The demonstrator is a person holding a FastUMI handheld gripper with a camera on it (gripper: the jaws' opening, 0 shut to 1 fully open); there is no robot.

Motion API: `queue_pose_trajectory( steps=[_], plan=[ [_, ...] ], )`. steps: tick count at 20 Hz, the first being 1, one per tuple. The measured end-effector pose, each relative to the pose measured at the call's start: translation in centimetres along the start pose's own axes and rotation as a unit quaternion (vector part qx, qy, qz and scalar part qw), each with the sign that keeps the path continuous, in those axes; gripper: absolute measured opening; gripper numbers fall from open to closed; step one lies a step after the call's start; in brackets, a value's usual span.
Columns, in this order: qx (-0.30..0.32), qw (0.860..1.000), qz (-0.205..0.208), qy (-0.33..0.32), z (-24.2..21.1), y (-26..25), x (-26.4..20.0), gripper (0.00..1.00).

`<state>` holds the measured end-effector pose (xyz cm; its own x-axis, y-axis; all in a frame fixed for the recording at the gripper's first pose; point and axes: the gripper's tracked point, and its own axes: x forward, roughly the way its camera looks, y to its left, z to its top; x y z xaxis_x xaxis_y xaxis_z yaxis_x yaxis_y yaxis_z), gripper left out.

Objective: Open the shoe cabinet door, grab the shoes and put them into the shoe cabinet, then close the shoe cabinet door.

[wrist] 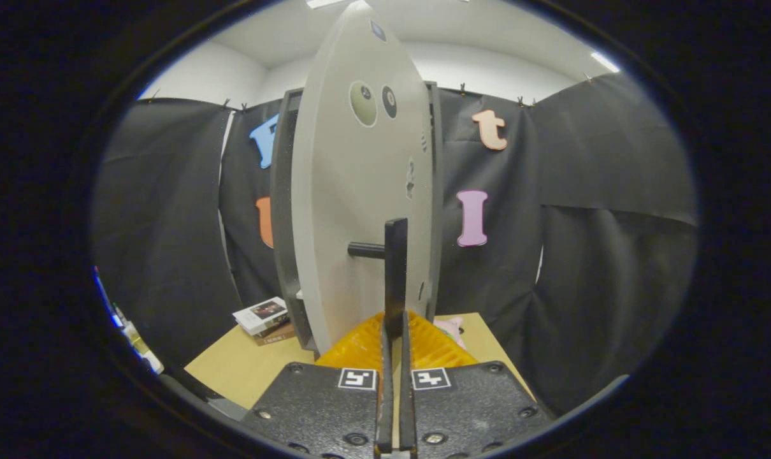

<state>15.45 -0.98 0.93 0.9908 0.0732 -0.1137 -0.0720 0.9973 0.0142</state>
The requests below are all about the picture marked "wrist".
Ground black door handle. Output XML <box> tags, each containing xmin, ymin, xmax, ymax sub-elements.
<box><xmin>348</xmin><ymin>218</ymin><xmax>408</xmax><ymax>339</ymax></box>

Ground black backdrop cloth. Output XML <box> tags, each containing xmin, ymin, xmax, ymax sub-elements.
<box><xmin>91</xmin><ymin>71</ymin><xmax>702</xmax><ymax>415</ymax></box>

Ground white book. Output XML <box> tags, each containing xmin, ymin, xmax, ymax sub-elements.
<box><xmin>233</xmin><ymin>296</ymin><xmax>291</xmax><ymax>336</ymax></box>

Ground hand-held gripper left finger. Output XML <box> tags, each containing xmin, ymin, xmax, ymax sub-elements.
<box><xmin>240</xmin><ymin>310</ymin><xmax>394</xmax><ymax>459</ymax></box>

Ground green pink plush toy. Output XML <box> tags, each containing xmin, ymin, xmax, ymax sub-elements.
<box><xmin>433</xmin><ymin>317</ymin><xmax>466</xmax><ymax>350</ymax></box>

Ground grey shoe cabinet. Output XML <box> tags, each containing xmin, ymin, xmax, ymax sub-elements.
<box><xmin>270</xmin><ymin>82</ymin><xmax>442</xmax><ymax>351</ymax></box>

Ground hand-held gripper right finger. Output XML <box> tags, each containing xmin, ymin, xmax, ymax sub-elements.
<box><xmin>398</xmin><ymin>310</ymin><xmax>555</xmax><ymax>459</ymax></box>

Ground colourful blurred items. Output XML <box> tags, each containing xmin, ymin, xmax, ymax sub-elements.
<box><xmin>92</xmin><ymin>266</ymin><xmax>164</xmax><ymax>375</ymax></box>

